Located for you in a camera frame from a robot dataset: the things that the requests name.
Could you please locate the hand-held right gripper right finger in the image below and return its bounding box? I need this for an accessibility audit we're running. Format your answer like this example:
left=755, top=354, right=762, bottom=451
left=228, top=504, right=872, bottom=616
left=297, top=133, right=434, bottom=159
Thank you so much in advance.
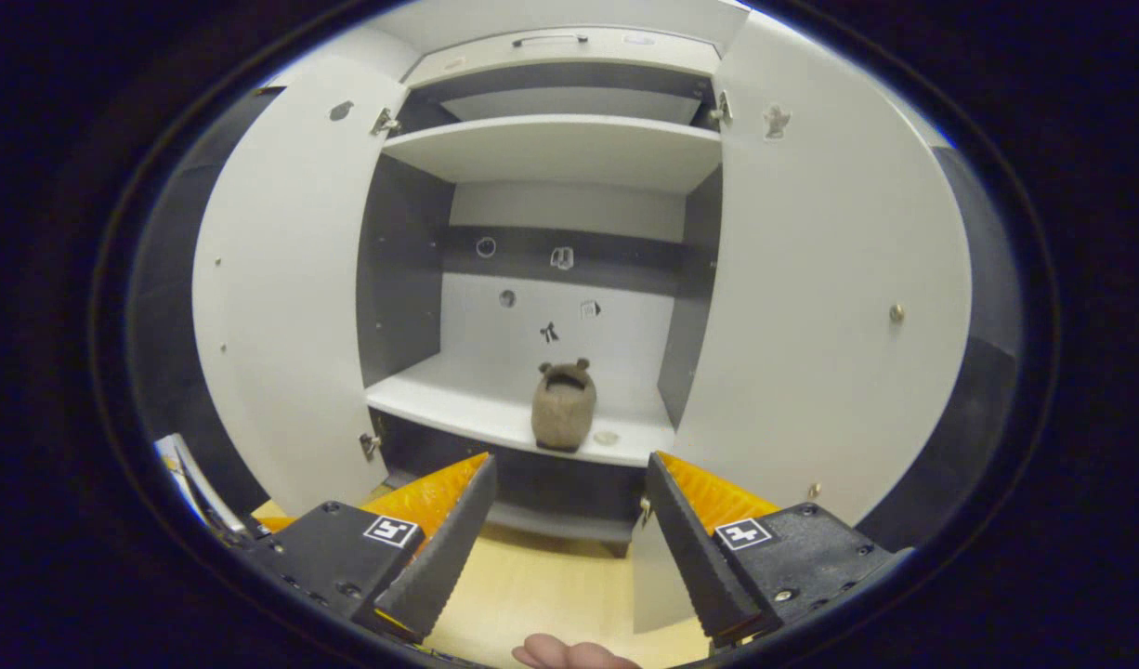
left=646, top=452, right=910, bottom=649

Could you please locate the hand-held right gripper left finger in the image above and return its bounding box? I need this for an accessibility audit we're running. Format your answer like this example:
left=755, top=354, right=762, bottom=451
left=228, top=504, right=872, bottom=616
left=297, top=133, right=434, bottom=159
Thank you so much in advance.
left=244, top=453, right=499, bottom=644

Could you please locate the white grey shoe cabinet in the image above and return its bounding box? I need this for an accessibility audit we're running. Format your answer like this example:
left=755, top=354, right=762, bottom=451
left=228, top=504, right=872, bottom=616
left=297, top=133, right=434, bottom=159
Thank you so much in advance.
left=191, top=9, right=975, bottom=635

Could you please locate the brown fuzzy shoe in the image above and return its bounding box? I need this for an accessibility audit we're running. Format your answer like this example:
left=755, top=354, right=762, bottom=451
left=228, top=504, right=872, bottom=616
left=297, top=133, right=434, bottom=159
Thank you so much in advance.
left=530, top=359, right=598, bottom=453

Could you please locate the white shoe cabinet door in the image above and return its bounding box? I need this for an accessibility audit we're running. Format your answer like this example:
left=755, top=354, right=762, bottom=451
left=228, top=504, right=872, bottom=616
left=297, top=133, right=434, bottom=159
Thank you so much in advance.
left=191, top=54, right=411, bottom=517
left=630, top=9, right=975, bottom=635

